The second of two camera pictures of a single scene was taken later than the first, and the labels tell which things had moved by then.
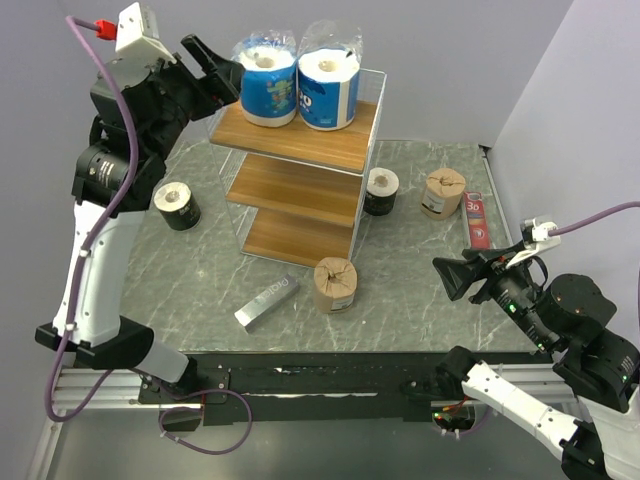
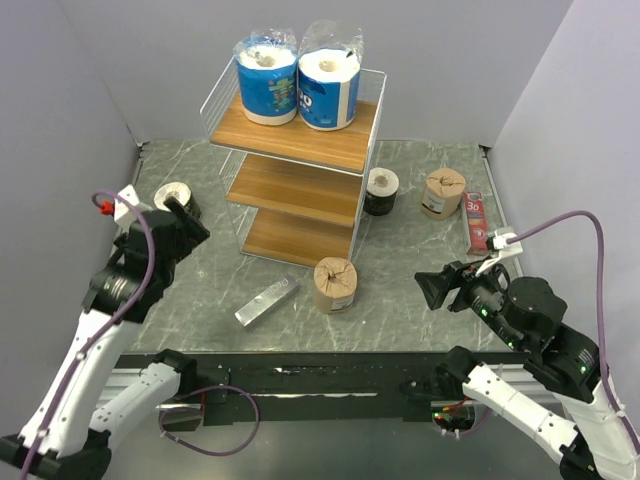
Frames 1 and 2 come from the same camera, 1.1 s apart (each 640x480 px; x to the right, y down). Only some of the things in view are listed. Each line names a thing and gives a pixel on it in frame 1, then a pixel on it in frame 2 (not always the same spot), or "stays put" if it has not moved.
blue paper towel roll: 268,94 stays put
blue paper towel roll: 328,64 stays put
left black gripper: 223,77 to 189,232
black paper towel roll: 178,206 stays put
